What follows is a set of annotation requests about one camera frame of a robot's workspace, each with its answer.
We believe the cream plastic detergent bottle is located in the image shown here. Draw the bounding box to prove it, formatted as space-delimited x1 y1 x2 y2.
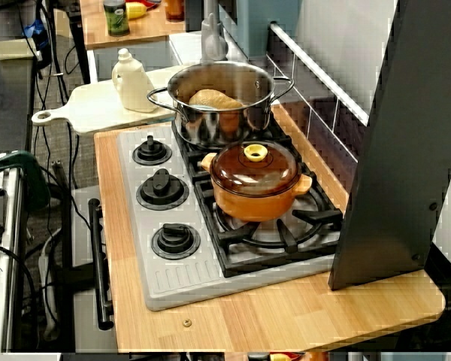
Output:
111 47 159 114

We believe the brown lid with yellow knob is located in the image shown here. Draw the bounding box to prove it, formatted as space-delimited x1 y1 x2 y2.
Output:
209 142 301 197

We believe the orange toy pot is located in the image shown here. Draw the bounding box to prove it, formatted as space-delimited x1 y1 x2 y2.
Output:
200 152 313 223

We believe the black burner grate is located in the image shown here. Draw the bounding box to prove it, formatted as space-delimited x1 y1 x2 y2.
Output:
171 116 292 181
192 171 344 279

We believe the stainless steel pot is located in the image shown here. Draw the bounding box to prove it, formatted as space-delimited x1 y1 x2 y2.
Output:
147 61 295 150

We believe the black stove knob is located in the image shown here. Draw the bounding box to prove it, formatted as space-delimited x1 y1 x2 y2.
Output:
131 135 173 166
151 223 201 260
135 168 190 211

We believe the tan toy bread loaf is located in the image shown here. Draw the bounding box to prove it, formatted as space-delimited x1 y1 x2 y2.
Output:
188 89 245 111

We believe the grey stove top panel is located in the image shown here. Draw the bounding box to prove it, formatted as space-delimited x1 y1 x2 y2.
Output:
115 126 339 312

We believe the light wooden cutting board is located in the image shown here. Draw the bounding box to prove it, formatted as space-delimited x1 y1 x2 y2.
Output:
31 65 185 136

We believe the white toy sink unit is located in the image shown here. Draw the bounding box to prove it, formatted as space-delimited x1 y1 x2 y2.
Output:
86 29 256 83

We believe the teal blue box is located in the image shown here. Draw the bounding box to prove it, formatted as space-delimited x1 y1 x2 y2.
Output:
225 0 300 58

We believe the dark grey hood side panel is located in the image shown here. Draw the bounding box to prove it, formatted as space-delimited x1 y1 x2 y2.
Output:
328 0 451 291

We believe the wooden side table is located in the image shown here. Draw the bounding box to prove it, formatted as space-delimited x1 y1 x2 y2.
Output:
69 0 187 86

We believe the green labelled can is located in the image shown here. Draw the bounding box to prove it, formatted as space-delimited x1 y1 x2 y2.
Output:
102 0 131 38

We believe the green clamp tool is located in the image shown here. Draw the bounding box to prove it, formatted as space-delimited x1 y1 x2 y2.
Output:
0 150 52 211

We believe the black electronics box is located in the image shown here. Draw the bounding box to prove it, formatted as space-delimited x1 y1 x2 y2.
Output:
422 240 451 339

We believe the cream flat box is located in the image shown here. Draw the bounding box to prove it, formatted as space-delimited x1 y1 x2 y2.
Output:
0 37 38 61

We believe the black oven door handle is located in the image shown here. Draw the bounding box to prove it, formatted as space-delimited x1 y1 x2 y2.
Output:
88 199 115 332

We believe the black cable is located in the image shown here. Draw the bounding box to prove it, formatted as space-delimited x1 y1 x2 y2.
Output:
0 244 41 354

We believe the silver metal frame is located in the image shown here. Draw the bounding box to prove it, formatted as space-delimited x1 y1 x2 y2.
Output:
0 150 26 354

